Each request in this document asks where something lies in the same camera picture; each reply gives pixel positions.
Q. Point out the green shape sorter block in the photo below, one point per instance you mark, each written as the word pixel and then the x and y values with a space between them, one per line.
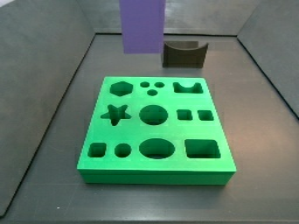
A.
pixel 155 134

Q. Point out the dark arch block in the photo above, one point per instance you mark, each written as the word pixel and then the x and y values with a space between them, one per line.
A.
pixel 185 54

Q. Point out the purple rectangular panel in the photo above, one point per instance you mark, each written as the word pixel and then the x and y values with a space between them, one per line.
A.
pixel 142 25

